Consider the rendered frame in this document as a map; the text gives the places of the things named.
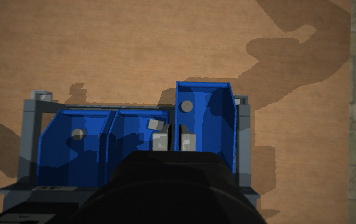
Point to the grey metal shelf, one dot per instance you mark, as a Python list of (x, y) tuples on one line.
[(25, 190)]

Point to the grey metal block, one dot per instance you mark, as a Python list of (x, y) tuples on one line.
[(156, 124)]

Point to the grey round disc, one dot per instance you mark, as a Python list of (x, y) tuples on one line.
[(187, 106), (78, 134)]

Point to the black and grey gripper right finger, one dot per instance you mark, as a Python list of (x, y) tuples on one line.
[(187, 141)]

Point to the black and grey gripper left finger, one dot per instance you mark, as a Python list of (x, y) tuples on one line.
[(162, 140)]

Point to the blue bin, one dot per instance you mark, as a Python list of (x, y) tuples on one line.
[(63, 161), (212, 118), (129, 132)]

